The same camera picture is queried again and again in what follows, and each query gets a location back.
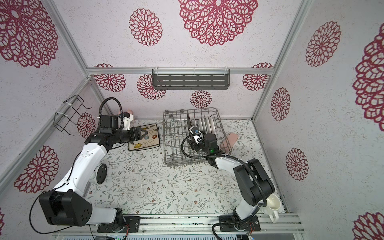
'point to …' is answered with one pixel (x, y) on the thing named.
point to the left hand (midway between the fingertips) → (143, 135)
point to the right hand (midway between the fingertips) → (193, 132)
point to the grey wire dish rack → (175, 128)
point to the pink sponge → (230, 140)
